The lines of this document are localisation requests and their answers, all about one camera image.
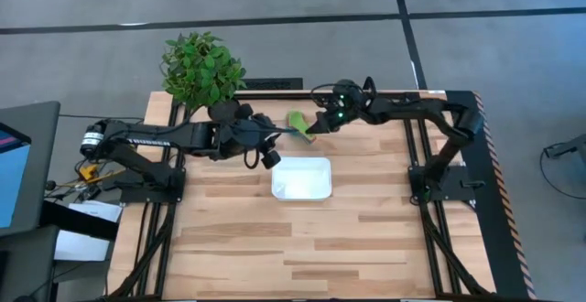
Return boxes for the yellow cable connector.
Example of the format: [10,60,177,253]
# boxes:
[78,163,100,180]

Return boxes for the green leafy artificial plant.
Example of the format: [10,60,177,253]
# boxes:
[159,30,248,112]

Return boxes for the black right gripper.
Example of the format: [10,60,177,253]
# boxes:
[305,78,370,135]

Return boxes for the black monitor with stand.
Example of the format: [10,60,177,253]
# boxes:
[0,101,61,239]

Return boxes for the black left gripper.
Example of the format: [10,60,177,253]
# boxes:
[213,104,299,162]

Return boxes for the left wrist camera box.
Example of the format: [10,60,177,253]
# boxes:
[259,148,282,170]

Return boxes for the white plastic basket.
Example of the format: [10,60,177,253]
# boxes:
[270,156,333,202]

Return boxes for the black plant pot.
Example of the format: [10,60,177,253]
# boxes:
[208,99,243,123]

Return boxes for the black orange hazard tape strip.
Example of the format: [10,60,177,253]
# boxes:
[473,91,537,301]

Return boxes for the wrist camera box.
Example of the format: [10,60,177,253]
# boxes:
[259,148,282,170]
[330,91,353,123]

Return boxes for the white paper sheets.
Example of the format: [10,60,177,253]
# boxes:
[53,200,124,262]

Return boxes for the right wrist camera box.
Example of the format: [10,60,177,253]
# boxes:
[330,91,353,123]

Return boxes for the black floor cable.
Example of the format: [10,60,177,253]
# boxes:
[538,132,586,201]

